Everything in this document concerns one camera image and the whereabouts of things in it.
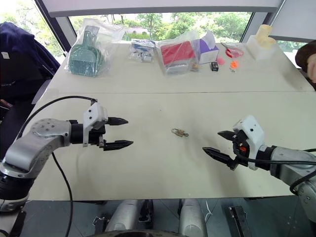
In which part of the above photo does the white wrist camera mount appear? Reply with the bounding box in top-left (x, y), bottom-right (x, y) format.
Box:
top-left (232, 115), bottom-right (268, 171)
top-left (82, 102), bottom-right (109, 148)

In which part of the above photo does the black bracket under table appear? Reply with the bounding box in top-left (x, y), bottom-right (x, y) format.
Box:
top-left (228, 205), bottom-right (253, 237)

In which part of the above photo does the silver rounded robot leg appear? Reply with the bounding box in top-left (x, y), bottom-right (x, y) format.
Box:
top-left (104, 199), bottom-right (144, 233)
top-left (178, 198), bottom-right (208, 237)

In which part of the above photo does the purple white carton box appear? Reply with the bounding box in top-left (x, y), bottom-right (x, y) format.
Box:
top-left (198, 31), bottom-right (221, 66)

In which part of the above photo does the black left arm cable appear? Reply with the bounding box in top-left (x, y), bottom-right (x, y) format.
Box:
top-left (18, 95), bottom-right (98, 237)

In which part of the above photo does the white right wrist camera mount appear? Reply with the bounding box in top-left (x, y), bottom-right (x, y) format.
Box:
top-left (232, 115), bottom-right (268, 171)

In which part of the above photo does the dark blue jacket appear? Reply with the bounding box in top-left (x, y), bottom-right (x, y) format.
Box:
top-left (0, 21), bottom-right (61, 106)

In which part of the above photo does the red item in clear bag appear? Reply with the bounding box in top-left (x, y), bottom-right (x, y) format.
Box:
top-left (220, 41), bottom-right (245, 59)

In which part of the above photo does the green dustpan in plastic bag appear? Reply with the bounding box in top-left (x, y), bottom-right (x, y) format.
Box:
top-left (64, 18), bottom-right (129, 78)

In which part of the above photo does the white foam block with cylinder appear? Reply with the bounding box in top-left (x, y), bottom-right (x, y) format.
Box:
top-left (245, 24), bottom-right (277, 61)

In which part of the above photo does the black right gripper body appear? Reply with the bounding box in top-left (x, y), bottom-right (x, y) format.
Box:
top-left (230, 130), bottom-right (250, 171)

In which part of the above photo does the person's dark-haired head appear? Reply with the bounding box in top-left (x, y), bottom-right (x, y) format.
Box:
top-left (294, 39), bottom-right (316, 83)

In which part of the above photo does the blue white packet bag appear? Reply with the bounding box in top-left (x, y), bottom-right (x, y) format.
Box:
top-left (128, 39), bottom-right (157, 64)

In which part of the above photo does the red box in plastic bag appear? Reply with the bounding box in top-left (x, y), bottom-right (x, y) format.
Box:
top-left (157, 36), bottom-right (201, 76)

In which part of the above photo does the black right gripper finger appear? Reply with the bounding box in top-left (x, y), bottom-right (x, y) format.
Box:
top-left (202, 147), bottom-right (236, 170)
top-left (217, 130), bottom-right (238, 142)

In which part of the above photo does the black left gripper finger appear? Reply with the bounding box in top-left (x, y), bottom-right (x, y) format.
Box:
top-left (103, 140), bottom-right (134, 152)
top-left (107, 117), bottom-right (129, 126)

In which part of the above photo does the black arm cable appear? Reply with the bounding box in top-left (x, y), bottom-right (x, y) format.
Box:
top-left (243, 148), bottom-right (316, 196)
top-left (18, 95), bottom-right (98, 237)

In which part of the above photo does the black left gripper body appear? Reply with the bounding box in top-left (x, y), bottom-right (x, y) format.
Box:
top-left (88, 125), bottom-right (108, 149)

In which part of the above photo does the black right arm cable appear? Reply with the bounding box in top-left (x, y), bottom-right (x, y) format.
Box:
top-left (243, 148), bottom-right (316, 196)

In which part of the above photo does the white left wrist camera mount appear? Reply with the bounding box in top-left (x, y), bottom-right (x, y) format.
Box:
top-left (82, 102), bottom-right (109, 148)

